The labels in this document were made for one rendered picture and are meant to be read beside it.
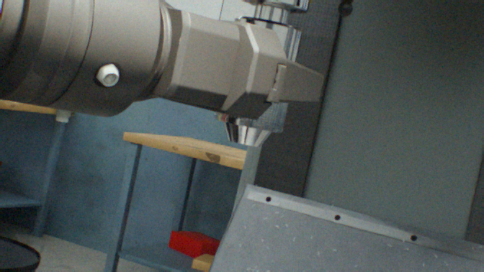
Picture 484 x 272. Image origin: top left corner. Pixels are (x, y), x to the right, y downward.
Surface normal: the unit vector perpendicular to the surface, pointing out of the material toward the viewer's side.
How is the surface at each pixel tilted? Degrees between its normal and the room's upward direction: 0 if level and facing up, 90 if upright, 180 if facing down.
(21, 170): 90
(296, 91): 90
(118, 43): 92
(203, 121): 90
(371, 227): 63
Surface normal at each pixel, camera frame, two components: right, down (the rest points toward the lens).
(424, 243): -0.29, -0.48
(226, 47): 0.62, 0.17
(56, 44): 0.55, 0.38
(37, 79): 0.30, 0.79
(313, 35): -0.43, -0.04
